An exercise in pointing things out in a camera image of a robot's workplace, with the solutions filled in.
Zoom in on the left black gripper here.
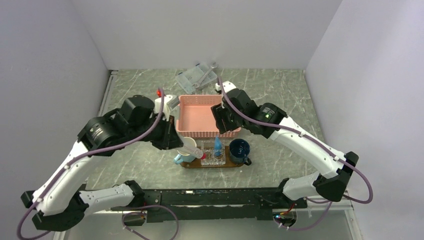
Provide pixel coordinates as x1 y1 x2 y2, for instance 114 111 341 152
128 112 184 150

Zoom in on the light blue mug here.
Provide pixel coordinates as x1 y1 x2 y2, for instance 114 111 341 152
173 137 197 165

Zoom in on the white toothpaste tube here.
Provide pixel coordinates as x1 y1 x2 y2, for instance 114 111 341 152
180 145 206 160

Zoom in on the blue toothpaste tube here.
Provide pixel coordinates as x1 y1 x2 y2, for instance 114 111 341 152
213 136 223 157

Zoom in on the pink plastic basket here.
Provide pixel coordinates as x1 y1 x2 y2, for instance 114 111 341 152
176 94 241 139

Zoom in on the dark blue mug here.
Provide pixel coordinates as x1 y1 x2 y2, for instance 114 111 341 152
229 138 252 166

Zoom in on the clear acrylic toothbrush holder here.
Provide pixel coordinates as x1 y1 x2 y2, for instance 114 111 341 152
200 141 226 167

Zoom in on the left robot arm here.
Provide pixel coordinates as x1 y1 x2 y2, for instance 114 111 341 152
21 94 183 232

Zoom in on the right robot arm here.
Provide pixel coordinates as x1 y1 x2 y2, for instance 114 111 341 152
211 88 359 208

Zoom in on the oval wooden tray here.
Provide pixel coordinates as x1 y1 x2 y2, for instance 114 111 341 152
179 146 243 169

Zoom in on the clear plastic box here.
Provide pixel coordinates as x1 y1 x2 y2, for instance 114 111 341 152
175 63 218 94

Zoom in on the silver wrench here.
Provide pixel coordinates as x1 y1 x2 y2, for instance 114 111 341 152
193 62 219 89

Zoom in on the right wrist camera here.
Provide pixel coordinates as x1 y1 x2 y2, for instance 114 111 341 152
214 81 237 96

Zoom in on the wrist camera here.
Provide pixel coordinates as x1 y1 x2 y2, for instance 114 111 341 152
154 94 180 119
214 81 237 96

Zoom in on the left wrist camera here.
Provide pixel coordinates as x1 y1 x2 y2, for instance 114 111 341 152
154 94 180 119

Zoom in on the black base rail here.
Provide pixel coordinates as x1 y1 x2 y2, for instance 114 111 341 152
126 187 308 223

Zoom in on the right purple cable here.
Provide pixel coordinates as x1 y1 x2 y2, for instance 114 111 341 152
216 76 374 232

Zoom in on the purple cable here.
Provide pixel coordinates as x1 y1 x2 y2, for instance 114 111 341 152
16 87 180 240
216 76 374 232

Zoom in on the aluminium side rail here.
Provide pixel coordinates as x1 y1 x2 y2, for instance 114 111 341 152
79 70 119 182

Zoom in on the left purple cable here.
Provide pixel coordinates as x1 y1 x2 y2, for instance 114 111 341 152
16 87 180 240

